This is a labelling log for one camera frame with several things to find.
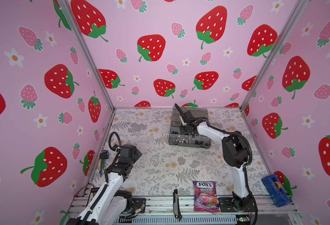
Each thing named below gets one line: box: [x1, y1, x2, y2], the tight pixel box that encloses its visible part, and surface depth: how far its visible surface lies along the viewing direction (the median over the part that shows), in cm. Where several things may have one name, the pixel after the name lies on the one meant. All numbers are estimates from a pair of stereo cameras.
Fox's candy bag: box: [192, 180, 220, 213], surface depth 77 cm
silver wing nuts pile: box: [174, 137, 189, 144], surface depth 100 cm
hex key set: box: [99, 150, 110, 178], surface depth 93 cm
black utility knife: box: [172, 188, 183, 222], surface depth 75 cm
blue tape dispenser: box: [261, 174, 293, 208], surface depth 76 cm
